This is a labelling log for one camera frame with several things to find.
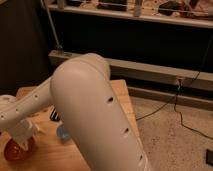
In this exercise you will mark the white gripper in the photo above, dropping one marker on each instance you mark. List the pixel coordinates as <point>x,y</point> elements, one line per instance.
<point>23,130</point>

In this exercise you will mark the orange ceramic bowl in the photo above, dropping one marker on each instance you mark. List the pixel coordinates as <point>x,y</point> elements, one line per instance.
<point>13,151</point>

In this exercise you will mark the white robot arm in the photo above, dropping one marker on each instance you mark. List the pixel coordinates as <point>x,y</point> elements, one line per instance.
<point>82,95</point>

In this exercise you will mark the wooden table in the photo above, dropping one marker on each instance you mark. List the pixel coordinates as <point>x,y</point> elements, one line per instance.
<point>51,154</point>

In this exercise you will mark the blue glass cup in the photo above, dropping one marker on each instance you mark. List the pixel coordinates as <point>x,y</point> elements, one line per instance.
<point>62,133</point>

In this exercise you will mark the black white striped eraser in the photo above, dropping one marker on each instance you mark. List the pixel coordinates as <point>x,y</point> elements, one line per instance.
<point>54,116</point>

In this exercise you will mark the metal pole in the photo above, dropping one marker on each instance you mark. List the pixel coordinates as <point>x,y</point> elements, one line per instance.
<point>58,45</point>

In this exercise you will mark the white shelf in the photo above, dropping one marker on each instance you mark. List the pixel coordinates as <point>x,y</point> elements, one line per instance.
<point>194,13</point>

